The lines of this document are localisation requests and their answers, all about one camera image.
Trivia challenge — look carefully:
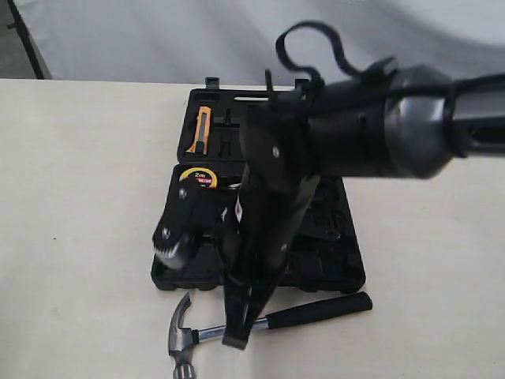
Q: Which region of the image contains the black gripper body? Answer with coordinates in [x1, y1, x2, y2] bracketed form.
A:
[220, 173, 320, 288]

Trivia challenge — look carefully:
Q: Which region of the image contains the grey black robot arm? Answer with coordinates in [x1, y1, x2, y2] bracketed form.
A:
[222, 66, 504, 349]

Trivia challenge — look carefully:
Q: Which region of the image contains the black plastic tool case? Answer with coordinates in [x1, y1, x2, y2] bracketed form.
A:
[151, 77, 365, 294]

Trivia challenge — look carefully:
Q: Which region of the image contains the yellow tape measure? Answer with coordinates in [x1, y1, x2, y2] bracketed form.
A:
[179, 167, 219, 189]

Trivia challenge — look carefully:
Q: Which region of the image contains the claw hammer black grip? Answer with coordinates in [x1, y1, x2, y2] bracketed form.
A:
[167, 291, 374, 379]

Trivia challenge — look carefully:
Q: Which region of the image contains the orange utility knife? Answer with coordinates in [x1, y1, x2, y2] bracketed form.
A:
[186, 106, 211, 155]

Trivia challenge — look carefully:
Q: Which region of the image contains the black backdrop stand pole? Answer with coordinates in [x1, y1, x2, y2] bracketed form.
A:
[6, 0, 46, 80]

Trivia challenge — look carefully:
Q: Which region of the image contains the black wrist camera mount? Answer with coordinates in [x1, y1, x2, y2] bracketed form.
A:
[152, 179, 223, 271]

